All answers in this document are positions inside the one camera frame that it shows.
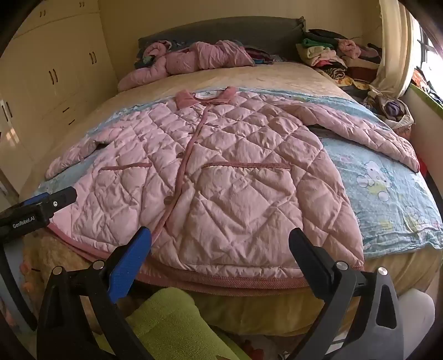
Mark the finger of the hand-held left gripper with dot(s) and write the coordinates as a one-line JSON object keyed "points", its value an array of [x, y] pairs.
{"points": [[64, 199]]}

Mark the bed with beige cover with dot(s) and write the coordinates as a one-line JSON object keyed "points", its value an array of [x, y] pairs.
{"points": [[242, 76]]}

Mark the cream curtain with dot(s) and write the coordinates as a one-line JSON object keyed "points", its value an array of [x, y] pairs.
{"points": [[394, 52]]}

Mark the crumpled pink quilted garment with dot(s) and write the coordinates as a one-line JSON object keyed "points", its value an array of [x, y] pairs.
{"points": [[207, 55]]}

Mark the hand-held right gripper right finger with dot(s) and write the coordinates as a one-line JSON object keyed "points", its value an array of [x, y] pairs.
{"points": [[313, 266]]}

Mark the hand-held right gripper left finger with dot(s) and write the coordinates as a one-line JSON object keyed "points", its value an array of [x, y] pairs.
{"points": [[126, 266]]}

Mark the multicoloured striped cloth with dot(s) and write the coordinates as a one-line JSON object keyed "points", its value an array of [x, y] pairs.
{"points": [[259, 57]]}

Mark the window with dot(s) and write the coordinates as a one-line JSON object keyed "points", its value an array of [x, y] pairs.
{"points": [[431, 52]]}

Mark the fluffy beige rug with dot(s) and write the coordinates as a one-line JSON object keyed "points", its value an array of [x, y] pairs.
{"points": [[52, 252]]}

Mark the pile of folded clothes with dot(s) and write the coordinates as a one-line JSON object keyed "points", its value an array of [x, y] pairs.
{"points": [[322, 52]]}

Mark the grey padded headboard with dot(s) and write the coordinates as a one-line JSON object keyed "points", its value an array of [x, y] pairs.
{"points": [[225, 31]]}

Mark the green fuzzy cloth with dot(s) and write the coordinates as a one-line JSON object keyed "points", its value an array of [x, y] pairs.
{"points": [[173, 318]]}

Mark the bag of clothes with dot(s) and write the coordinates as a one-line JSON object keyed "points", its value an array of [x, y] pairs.
{"points": [[391, 109]]}

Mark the blue cartoon printed sheet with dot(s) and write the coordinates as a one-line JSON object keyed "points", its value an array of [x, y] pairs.
{"points": [[380, 194]]}

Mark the pink quilted jacket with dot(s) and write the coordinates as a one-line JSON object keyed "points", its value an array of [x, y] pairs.
{"points": [[225, 166]]}

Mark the cream wardrobe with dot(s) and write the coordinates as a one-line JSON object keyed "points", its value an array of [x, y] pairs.
{"points": [[52, 52]]}

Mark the white round object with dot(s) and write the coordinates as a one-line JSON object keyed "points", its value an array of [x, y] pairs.
{"points": [[418, 308]]}

